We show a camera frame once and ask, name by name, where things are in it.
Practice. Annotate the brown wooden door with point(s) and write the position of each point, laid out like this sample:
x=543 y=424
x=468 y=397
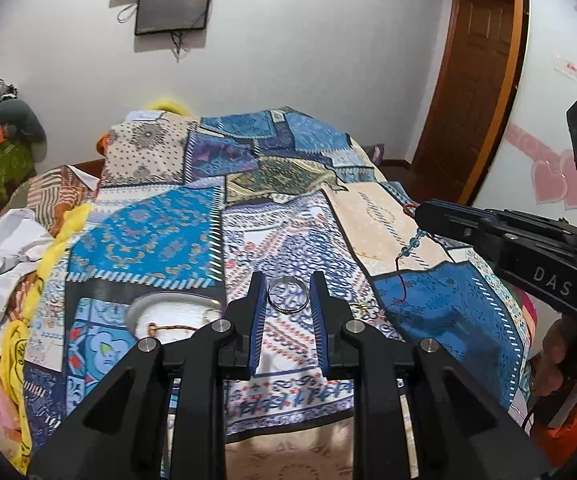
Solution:
x=472 y=100

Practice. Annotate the pink heart wall decoration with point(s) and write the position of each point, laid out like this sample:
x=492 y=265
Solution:
x=553 y=175

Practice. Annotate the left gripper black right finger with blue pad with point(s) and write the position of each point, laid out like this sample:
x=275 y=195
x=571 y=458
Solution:
x=418 y=413

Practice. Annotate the pile of dark clothes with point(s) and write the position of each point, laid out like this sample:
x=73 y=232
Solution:
x=17 y=118

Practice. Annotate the yellow cloth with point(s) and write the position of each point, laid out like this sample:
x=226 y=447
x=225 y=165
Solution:
x=16 y=334

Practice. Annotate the silver metal bangle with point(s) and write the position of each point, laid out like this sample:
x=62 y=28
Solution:
x=288 y=295

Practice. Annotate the wall-mounted black monitor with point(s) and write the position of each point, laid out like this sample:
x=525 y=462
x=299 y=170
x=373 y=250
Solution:
x=156 y=16

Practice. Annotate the person's hand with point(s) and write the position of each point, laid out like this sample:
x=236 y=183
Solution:
x=548 y=376

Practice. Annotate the white foam jewelry tray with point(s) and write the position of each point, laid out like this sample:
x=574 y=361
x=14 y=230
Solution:
x=171 y=316

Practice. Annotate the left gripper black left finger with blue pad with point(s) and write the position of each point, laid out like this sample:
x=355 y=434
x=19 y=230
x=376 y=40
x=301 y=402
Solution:
x=161 y=403

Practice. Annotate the patchwork patterned bed quilt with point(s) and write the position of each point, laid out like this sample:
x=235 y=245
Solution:
x=199 y=206

